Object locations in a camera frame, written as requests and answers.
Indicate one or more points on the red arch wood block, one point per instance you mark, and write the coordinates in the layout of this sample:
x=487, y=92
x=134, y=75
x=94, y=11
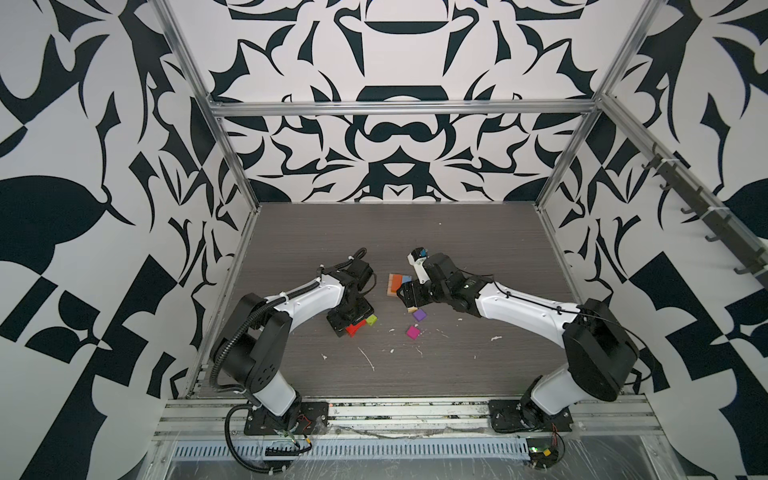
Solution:
x=352, y=330

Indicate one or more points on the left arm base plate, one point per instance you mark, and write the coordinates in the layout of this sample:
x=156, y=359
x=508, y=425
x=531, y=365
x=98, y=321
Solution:
x=302, y=418

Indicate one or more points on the aluminium cage frame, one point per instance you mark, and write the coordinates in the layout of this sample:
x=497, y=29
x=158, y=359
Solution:
x=491, y=101

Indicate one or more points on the orange wood block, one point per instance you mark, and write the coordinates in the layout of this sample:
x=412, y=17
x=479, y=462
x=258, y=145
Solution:
x=395, y=281

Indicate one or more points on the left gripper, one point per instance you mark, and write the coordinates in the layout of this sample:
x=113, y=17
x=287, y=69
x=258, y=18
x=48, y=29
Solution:
x=340, y=323

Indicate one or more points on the green lit controller board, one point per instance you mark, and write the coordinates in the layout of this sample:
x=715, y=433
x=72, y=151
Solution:
x=545, y=453

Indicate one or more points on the magenta wood block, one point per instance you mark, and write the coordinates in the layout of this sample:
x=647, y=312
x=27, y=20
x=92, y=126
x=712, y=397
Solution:
x=413, y=332

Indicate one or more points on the grey wall hook rack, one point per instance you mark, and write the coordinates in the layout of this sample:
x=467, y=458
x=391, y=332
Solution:
x=699, y=203

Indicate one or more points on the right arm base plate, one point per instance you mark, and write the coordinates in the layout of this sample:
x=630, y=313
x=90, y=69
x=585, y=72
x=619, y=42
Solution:
x=512, y=416

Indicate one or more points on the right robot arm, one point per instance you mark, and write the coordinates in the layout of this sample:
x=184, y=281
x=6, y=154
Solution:
x=600, y=353

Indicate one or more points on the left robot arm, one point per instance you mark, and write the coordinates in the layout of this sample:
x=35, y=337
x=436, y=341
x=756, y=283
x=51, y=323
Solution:
x=247, y=354

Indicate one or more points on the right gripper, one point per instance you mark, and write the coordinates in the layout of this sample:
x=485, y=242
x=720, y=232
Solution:
x=409, y=288

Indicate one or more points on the white slotted cable duct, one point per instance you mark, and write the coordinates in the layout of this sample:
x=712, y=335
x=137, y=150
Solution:
x=327, y=449

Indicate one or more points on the purple wood cube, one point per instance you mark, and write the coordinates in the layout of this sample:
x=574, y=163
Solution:
x=419, y=315

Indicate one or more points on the aluminium mounting rail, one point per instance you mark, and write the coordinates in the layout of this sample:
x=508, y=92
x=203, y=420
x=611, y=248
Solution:
x=408, y=417

